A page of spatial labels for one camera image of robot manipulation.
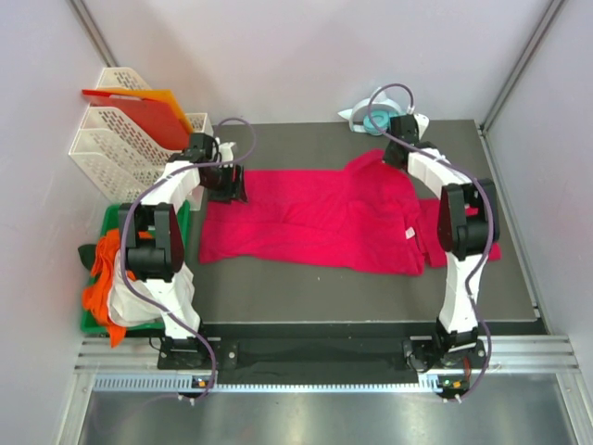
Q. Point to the white file organizer rack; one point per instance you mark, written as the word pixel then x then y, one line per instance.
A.
pixel 116 154

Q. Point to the red orange folder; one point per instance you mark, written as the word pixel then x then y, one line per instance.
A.
pixel 162 120

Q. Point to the orange t shirt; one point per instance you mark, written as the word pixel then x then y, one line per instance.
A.
pixel 102 276

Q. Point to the pink t shirt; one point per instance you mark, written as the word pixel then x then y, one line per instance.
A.
pixel 426 233
pixel 362 217

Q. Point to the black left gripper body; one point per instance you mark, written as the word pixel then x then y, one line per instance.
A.
pixel 220 184

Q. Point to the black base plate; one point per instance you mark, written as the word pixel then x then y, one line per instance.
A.
pixel 366 360

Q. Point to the grey cable duct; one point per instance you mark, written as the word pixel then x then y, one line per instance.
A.
pixel 193 384

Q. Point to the dark green cloth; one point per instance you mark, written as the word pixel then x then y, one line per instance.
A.
pixel 87 254

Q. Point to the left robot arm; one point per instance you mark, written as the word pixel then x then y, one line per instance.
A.
pixel 152 253

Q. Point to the green plastic bin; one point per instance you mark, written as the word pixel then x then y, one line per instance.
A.
pixel 111 221

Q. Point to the white t shirt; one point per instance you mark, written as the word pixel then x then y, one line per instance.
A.
pixel 125 309

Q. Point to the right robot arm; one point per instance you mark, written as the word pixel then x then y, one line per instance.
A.
pixel 466 229

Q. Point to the teal cat ear headphones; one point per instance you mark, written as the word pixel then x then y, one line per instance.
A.
pixel 374 119

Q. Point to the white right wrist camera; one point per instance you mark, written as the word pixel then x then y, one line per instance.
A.
pixel 422 122

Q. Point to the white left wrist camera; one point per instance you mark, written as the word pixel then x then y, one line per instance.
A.
pixel 226 151

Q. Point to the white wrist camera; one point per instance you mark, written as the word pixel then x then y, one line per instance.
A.
pixel 422 122
pixel 226 151

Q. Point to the folded pink t shirt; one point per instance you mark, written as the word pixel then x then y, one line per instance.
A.
pixel 426 233

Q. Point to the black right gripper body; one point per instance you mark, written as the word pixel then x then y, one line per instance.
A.
pixel 387 157

